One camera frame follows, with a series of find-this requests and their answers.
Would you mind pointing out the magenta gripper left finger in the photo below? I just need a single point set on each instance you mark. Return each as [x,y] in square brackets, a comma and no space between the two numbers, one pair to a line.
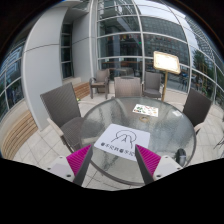
[73,167]

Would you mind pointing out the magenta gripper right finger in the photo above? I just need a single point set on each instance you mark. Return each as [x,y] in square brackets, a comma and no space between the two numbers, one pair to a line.
[154,167]

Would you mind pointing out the black computer mouse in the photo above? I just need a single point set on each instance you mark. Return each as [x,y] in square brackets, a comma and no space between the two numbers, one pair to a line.
[181,157]

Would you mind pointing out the white mouse pad with logo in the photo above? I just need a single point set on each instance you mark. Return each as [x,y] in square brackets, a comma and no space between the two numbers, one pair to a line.
[120,141]

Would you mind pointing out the round glass table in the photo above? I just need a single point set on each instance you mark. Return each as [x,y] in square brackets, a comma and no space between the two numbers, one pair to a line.
[169,131]

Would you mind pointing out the small round ashtray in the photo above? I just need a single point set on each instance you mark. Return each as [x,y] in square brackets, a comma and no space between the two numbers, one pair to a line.
[144,119]

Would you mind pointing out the colourful menu card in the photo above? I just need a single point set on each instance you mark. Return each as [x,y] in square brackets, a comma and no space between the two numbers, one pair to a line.
[146,110]

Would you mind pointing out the grey wicker chair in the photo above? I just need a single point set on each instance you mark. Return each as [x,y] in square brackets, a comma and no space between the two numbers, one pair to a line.
[152,83]
[196,108]
[101,80]
[64,115]
[127,87]

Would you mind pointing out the wooden slat bench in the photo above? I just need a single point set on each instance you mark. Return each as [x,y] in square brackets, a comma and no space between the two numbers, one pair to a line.
[21,130]

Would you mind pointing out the grey wicker chair back right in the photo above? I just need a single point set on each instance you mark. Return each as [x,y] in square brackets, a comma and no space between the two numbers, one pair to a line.
[152,83]

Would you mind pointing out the grey wicker chair far middle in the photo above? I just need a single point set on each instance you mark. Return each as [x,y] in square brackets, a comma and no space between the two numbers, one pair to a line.
[127,87]

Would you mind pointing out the grey wicker chair back left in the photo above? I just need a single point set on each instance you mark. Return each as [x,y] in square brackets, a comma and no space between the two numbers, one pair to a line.
[101,80]

